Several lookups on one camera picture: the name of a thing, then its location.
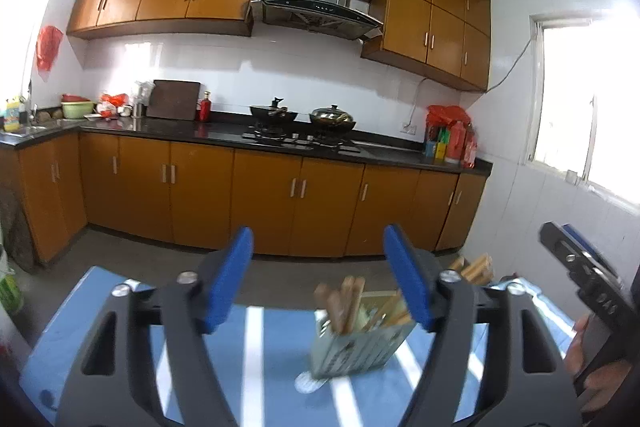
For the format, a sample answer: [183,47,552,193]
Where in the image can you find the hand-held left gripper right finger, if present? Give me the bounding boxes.
[383,223,585,427]

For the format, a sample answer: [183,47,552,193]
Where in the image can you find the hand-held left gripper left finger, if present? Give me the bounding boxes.
[55,226,255,427]

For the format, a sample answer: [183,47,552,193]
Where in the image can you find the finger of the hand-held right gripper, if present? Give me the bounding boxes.
[539,221,626,323]

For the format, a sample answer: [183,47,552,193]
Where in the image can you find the bunch of wooden chopsticks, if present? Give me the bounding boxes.
[314,254,495,338]

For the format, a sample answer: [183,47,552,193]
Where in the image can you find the green perforated utensil holder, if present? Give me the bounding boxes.
[310,289,419,381]

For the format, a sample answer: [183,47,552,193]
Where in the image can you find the person's right hand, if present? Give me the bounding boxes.
[565,314,637,414]

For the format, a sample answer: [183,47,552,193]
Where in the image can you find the brown lower kitchen cabinets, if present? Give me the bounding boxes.
[0,132,489,264]

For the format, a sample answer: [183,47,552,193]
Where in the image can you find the blue white striped tablecloth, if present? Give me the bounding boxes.
[20,264,593,427]

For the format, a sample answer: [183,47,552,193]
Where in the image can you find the colourful carton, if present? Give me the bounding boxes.
[424,126,449,158]

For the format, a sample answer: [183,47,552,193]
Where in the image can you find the black kitchen countertop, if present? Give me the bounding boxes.
[0,116,494,178]

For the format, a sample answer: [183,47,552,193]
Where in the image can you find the black gas stove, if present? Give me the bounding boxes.
[242,129,364,156]

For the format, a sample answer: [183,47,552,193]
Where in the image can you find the window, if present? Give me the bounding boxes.
[0,0,72,104]
[525,13,640,214]

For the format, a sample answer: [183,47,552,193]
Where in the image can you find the black wok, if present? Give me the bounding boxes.
[249,97,299,128]

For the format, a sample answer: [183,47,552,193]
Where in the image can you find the pan with metal lid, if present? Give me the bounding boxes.
[308,104,358,132]

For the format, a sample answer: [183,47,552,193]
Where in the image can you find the dark wooden cutting board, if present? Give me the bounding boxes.
[145,79,202,122]

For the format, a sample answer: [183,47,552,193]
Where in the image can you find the clear jar with lid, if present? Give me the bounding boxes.
[132,80,155,118]

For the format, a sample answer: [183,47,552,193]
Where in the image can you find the red white plastic bag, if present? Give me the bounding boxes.
[97,92,131,120]

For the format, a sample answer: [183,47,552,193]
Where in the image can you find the green plastic basin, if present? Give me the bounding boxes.
[61,94,96,120]

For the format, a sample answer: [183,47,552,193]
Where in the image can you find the steel sink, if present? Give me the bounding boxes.
[0,121,62,140]

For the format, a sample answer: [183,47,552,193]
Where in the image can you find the yellow dish soap bottle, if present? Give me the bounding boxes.
[3,99,24,132]

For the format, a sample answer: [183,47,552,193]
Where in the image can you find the hanging red plastic bag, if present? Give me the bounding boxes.
[35,25,65,73]

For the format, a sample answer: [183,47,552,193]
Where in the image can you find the white wall cable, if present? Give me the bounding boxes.
[409,41,532,128]

